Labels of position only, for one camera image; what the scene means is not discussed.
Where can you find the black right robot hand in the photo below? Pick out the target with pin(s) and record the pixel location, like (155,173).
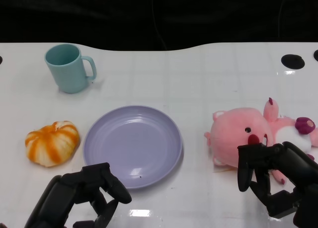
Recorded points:
(290,163)

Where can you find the pink plush doll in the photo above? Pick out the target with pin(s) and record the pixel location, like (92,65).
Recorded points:
(232,129)

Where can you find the purple plastic plate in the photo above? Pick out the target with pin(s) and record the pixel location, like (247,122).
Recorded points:
(135,142)

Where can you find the black backdrop curtain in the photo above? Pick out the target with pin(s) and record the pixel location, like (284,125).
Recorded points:
(99,14)

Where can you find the orange white pumpkin toy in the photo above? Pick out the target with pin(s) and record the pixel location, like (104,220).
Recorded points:
(51,144)

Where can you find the teal plastic mug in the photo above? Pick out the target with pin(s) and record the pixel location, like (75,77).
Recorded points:
(66,74)

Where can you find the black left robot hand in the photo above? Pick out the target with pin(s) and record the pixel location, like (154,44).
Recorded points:
(65,190)

